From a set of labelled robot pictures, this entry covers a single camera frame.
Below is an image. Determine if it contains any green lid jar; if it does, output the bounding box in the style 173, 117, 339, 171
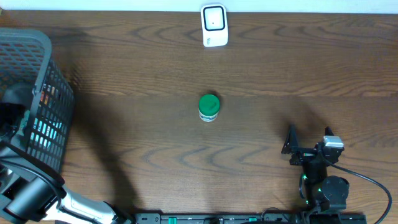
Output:
198, 94, 221, 122

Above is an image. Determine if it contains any teal tissue pack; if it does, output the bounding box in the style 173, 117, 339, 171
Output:
30, 118, 63, 149

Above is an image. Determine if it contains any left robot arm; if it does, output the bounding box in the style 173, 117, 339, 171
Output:
1, 83, 136, 223

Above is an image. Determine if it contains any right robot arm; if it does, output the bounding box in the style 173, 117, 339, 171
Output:
281, 125, 349, 223

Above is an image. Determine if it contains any white barcode scanner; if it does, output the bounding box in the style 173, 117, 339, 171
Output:
200, 4, 229, 47

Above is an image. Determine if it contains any grey plastic mesh basket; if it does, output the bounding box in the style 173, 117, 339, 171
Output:
1, 28, 75, 172

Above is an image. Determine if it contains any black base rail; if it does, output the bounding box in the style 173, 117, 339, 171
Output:
134, 210, 367, 224

